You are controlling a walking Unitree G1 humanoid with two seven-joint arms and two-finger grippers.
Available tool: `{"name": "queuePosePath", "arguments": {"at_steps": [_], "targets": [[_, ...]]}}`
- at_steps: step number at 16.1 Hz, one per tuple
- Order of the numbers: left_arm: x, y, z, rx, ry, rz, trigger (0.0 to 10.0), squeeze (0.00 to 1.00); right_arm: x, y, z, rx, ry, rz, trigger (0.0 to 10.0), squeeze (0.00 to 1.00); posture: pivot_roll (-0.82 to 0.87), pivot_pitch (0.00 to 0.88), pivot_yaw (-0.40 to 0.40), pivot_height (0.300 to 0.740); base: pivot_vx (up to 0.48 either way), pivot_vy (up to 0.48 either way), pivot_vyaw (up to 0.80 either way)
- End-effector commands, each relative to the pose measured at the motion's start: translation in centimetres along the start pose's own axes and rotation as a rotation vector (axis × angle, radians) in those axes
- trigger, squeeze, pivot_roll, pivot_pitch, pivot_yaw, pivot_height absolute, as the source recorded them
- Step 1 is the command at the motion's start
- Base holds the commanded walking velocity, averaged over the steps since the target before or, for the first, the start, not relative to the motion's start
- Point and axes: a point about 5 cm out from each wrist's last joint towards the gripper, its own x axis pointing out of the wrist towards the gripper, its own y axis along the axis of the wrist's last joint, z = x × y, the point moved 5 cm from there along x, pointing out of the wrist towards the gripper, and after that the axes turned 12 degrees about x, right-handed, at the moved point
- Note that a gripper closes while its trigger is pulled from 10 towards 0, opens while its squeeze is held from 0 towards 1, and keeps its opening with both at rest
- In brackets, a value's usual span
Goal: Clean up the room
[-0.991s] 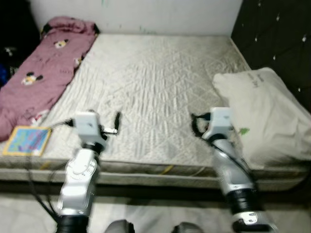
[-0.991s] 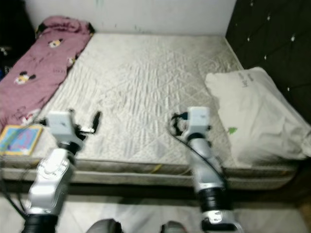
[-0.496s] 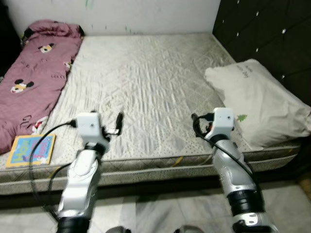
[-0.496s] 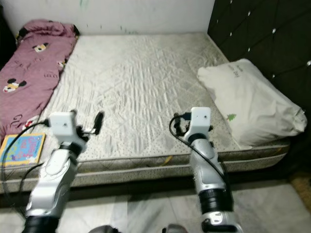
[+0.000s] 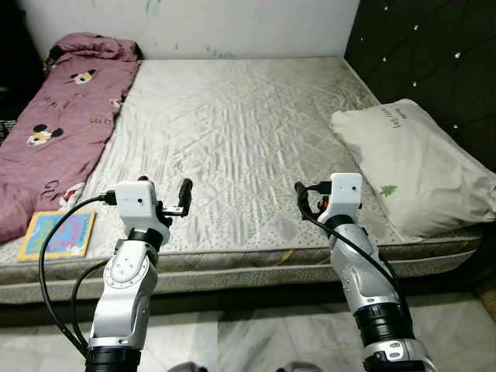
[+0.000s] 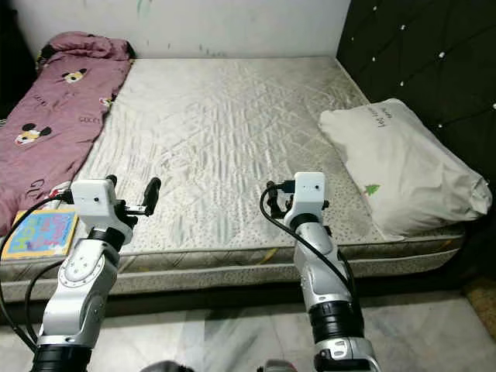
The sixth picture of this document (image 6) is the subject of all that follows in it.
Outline yellow-framed colourful puzzle board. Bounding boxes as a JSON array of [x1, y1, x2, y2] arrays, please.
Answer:
[[2, 209, 80, 260]]

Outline white pillow with text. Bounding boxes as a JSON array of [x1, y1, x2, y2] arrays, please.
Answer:
[[318, 97, 493, 239]]

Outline pink cartoon mouse blanket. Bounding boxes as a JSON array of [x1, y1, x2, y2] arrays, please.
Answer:
[[0, 31, 133, 237]]

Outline beige quilted mattress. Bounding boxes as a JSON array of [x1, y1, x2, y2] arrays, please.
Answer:
[[0, 56, 466, 305]]

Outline dark bed base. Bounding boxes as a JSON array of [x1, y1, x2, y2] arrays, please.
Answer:
[[0, 256, 496, 326]]

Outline grey robot right leg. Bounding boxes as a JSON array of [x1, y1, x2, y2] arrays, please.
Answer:
[[260, 359, 299, 372]]

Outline black tufted headboard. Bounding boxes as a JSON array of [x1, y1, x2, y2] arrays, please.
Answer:
[[335, 0, 496, 183]]

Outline brown floor mat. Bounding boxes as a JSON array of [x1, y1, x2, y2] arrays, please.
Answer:
[[461, 275, 496, 342]]

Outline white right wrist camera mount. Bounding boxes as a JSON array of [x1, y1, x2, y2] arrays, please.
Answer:
[[289, 172, 326, 215]]

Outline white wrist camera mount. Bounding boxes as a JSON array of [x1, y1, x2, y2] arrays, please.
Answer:
[[289, 172, 326, 215], [72, 178, 119, 228]]

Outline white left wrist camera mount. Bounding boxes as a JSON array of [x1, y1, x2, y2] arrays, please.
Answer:
[[72, 178, 119, 228]]

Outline long black left arm cable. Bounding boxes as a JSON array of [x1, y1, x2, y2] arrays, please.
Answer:
[[0, 191, 77, 353]]

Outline short black left arm cable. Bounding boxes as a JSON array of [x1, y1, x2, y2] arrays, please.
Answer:
[[25, 260, 71, 353]]

